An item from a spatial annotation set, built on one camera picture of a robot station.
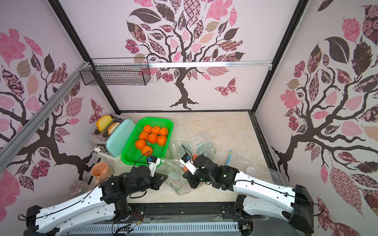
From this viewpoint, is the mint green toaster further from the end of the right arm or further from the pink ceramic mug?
the end of the right arm

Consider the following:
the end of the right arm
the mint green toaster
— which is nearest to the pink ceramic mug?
the mint green toaster

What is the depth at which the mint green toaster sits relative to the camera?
85 cm
